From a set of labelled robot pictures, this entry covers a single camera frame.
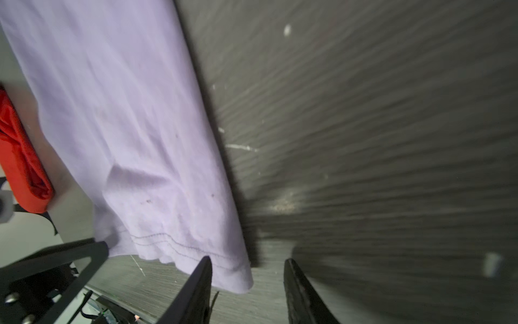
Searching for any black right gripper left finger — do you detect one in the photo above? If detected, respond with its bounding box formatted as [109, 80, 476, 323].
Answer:
[157, 256, 213, 324]

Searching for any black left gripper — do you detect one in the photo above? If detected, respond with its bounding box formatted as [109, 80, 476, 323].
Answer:
[1, 240, 109, 323]

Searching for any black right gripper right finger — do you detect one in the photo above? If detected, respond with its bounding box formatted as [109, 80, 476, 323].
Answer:
[283, 259, 339, 324]

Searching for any purple t shirt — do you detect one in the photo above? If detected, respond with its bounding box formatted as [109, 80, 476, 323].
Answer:
[1, 1, 253, 294]

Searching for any red folded t shirt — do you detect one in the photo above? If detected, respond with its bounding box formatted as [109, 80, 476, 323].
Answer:
[1, 89, 54, 214]

